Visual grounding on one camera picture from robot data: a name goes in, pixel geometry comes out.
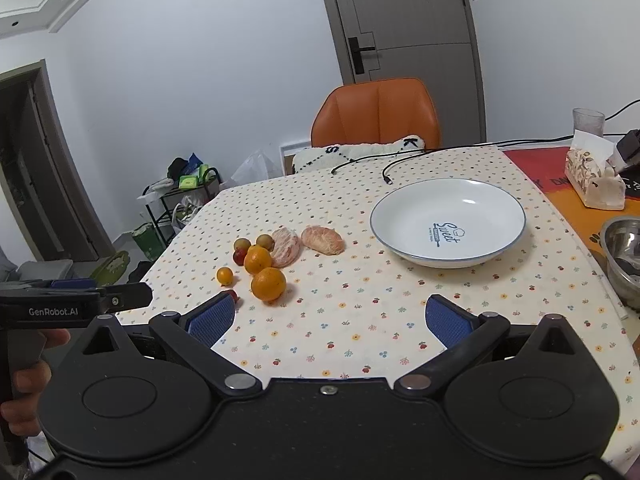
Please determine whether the white blue-rimmed plate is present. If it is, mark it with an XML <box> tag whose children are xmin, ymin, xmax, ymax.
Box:
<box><xmin>370</xmin><ymin>178</ymin><xmax>526</xmax><ymax>270</ymax></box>

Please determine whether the patterned tissue pack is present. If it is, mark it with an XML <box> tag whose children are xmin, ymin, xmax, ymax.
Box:
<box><xmin>564</xmin><ymin>130</ymin><xmax>626</xmax><ymax>211</ymax></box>

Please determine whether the peeled pomelo segment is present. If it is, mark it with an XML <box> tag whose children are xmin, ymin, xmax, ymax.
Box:
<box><xmin>300</xmin><ymin>226</ymin><xmax>346</xmax><ymax>256</ymax></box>
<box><xmin>271</xmin><ymin>228</ymin><xmax>302</xmax><ymax>269</ymax></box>

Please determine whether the brown longan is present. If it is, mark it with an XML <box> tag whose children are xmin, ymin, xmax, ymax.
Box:
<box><xmin>256</xmin><ymin>234</ymin><xmax>274</xmax><ymax>252</ymax></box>
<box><xmin>233</xmin><ymin>238</ymin><xmax>252</xmax><ymax>250</ymax></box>

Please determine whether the white fluffy cushion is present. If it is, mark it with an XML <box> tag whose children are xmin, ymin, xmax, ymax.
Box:
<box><xmin>292</xmin><ymin>134</ymin><xmax>425</xmax><ymax>174</ymax></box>

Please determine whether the orange leather chair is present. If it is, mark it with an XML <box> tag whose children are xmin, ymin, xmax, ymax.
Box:
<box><xmin>310</xmin><ymin>78</ymin><xmax>442</xmax><ymax>148</ymax></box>

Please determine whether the black power adapter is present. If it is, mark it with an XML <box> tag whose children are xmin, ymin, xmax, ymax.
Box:
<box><xmin>608</xmin><ymin>129</ymin><xmax>640</xmax><ymax>174</ymax></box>

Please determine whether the black USB cable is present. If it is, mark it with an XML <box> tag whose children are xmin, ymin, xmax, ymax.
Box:
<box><xmin>330</xmin><ymin>134</ymin><xmax>574</xmax><ymax>188</ymax></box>

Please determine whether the black metal shelf rack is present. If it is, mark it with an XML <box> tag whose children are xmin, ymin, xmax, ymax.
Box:
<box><xmin>138</xmin><ymin>165</ymin><xmax>222</xmax><ymax>247</ymax></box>

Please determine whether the floral tablecloth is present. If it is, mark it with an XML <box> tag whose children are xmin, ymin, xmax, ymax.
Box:
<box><xmin>119</xmin><ymin>148</ymin><xmax>639</xmax><ymax>471</ymax></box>

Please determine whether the white plastic bag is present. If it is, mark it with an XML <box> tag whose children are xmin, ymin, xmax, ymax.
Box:
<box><xmin>230</xmin><ymin>150</ymin><xmax>282</xmax><ymax>185</ymax></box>

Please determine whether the small orange kumquat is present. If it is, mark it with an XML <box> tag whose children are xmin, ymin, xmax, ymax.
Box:
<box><xmin>216</xmin><ymin>266</ymin><xmax>234</xmax><ymax>287</ymax></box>

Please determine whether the large orange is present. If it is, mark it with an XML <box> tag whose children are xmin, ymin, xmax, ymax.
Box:
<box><xmin>250</xmin><ymin>268</ymin><xmax>286</xmax><ymax>302</ymax></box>
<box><xmin>243</xmin><ymin>245</ymin><xmax>272</xmax><ymax>275</ymax></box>

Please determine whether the large orange back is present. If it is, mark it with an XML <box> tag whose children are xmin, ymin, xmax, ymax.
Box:
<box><xmin>243</xmin><ymin>245</ymin><xmax>272</xmax><ymax>275</ymax></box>

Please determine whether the red plum back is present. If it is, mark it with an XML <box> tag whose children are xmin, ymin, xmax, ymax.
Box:
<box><xmin>233</xmin><ymin>248</ymin><xmax>247</xmax><ymax>266</ymax></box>

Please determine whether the green paper bag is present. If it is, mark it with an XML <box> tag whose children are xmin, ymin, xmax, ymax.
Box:
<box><xmin>131</xmin><ymin>222</ymin><xmax>165</xmax><ymax>262</ymax></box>

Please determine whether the grey door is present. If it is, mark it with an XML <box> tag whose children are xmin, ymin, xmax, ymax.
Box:
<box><xmin>324</xmin><ymin>0</ymin><xmax>486</xmax><ymax>146</ymax></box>

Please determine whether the dark red plum front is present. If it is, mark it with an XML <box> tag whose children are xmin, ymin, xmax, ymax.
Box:
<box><xmin>222</xmin><ymin>289</ymin><xmax>240</xmax><ymax>304</ymax></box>

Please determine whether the large orange front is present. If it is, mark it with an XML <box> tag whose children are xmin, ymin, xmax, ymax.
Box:
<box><xmin>250</xmin><ymin>268</ymin><xmax>286</xmax><ymax>302</ymax></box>

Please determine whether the person's left hand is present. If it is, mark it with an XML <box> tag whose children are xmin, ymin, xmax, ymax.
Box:
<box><xmin>1</xmin><ymin>359</ymin><xmax>52</xmax><ymax>438</ymax></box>

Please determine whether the red orange table mat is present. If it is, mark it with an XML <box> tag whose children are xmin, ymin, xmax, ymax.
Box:
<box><xmin>506</xmin><ymin>146</ymin><xmax>639</xmax><ymax>269</ymax></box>

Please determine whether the black door handle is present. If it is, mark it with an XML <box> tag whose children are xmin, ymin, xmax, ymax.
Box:
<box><xmin>347</xmin><ymin>37</ymin><xmax>376</xmax><ymax>75</ymax></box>

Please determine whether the stainless steel bowl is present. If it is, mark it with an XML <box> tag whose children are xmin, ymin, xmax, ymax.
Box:
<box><xmin>600</xmin><ymin>216</ymin><xmax>640</xmax><ymax>312</ymax></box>

